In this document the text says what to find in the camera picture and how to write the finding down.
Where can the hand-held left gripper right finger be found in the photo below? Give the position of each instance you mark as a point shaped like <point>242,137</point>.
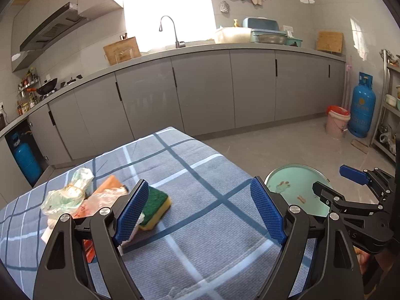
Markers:
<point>268,212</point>

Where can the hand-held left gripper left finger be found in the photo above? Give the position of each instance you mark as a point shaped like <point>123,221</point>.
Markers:
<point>131,215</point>

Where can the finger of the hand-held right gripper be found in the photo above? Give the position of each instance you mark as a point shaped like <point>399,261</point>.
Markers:
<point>325,192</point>
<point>353,174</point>

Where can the white and grey sponge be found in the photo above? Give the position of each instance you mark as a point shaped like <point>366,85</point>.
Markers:
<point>142,240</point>

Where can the green and yellow sponge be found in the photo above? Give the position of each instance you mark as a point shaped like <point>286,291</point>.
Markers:
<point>156,198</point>

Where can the mint green enamel basin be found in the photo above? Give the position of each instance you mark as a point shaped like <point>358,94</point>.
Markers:
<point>300,175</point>

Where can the clear pinkish plastic bag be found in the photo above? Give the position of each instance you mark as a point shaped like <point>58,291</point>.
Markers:
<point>103,198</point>

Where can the orange cardboard packet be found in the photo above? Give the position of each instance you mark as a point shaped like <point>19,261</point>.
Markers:
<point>109,182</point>

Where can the white green plastic bag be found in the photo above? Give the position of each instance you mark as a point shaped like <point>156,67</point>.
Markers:
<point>68,193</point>

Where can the person's right hand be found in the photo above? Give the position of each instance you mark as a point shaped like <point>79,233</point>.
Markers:
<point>364,261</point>

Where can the brown board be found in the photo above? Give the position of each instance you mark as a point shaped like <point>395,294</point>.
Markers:
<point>359,146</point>

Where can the small clear plastic bag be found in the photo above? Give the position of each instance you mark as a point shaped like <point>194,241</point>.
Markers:
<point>386,137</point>

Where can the pink bucket with red bag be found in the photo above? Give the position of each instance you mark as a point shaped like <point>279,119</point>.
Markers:
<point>336,126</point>

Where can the large blue gas cylinder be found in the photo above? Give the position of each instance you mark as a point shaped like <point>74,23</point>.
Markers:
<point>362,109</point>

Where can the blue checked tablecloth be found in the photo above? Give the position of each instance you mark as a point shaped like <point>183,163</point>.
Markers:
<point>203,200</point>

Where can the white bowl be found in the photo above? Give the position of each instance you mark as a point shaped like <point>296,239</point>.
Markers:
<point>391,100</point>

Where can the metal shelf rack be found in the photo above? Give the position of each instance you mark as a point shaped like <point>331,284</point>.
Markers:
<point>385,81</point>

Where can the small blue gas cylinder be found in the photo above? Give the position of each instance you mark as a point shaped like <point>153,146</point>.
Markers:
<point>26,162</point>

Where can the wooden cutting board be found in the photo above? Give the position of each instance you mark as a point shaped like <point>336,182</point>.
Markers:
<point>122,48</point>
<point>329,41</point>

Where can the grey kitchen base cabinets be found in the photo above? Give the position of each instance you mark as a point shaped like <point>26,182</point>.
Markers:
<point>203,90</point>

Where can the small green basket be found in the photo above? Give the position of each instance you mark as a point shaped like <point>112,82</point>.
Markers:
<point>295,41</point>

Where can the gas stove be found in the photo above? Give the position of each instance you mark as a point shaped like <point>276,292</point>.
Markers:
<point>70,81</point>

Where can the black wok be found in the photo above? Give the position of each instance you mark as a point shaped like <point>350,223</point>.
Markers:
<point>47,87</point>

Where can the dark sauce bottle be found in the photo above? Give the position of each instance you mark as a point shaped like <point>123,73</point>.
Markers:
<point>19,109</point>

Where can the spice rack with bottles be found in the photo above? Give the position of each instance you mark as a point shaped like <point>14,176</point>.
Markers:
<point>28,82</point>

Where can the blue dish drainer box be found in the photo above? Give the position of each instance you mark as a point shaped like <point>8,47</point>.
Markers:
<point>259,23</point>

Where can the knife holder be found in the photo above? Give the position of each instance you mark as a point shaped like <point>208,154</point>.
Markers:
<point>124,36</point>

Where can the white plastic tub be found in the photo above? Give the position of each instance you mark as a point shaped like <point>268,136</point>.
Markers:
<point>232,36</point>

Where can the metal gooseneck faucet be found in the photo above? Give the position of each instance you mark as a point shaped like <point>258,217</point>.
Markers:
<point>176,37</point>

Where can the yellow soap bottle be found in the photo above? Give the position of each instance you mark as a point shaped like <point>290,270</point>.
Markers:
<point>236,23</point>

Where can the range hood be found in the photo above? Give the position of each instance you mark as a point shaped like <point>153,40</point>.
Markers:
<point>53,28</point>

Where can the hanging grey scrubber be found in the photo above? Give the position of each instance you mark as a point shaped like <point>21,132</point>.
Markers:
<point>223,7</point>

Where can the bright window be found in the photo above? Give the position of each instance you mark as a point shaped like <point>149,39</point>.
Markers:
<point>168,0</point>

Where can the white wall socket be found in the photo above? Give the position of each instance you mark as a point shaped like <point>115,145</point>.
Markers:
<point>288,28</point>

